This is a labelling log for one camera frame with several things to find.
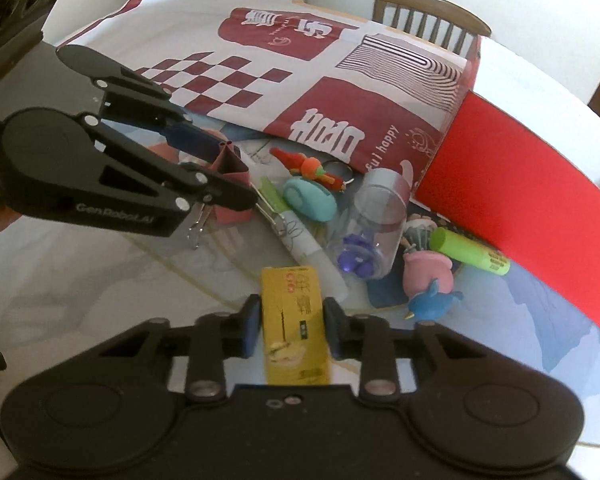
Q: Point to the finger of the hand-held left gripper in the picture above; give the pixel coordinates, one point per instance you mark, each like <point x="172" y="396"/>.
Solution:
<point x="230" y="192"/>
<point x="190" y="135"/>

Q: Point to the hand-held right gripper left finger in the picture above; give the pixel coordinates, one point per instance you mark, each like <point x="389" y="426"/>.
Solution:
<point x="252" y="327"/>

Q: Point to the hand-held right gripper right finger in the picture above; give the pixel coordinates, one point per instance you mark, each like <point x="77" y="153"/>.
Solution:
<point x="332" y="330"/>

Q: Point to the small maroon paper box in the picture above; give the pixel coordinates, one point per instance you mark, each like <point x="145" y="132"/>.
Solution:
<point x="230" y="167"/>

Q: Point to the yellow cardboard box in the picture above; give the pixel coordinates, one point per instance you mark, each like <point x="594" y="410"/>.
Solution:
<point x="292" y="330"/>

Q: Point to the metal nail clipper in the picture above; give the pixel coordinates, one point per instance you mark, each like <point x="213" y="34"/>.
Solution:
<point x="196" y="227"/>

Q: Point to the purple toy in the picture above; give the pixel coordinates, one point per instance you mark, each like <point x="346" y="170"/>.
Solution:
<point x="357" y="257"/>

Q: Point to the white tube with green label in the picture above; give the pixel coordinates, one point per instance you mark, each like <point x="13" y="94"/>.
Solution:
<point x="305" y="250"/>

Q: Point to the blue figure toy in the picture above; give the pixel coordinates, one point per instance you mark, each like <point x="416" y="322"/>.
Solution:
<point x="430" y="305"/>

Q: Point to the pink pig toy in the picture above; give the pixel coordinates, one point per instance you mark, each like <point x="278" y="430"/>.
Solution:
<point x="425" y="270"/>

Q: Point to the teal striped cupcake toy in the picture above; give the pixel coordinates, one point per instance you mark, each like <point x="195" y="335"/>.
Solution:
<point x="420" y="232"/>

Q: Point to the clear plastic jar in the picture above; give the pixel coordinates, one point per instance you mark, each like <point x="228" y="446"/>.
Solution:
<point x="380" y="205"/>

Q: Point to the green highlighter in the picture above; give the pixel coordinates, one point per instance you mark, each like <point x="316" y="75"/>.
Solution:
<point x="465" y="251"/>

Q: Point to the red cardboard box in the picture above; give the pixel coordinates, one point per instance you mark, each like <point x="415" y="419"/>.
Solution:
<point x="520" y="210"/>

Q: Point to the teal egg-shaped holder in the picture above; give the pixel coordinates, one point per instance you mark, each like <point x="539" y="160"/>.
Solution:
<point x="307" y="197"/>

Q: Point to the red and white printed bag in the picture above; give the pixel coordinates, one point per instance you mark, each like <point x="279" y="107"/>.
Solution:
<point x="260" y="85"/>

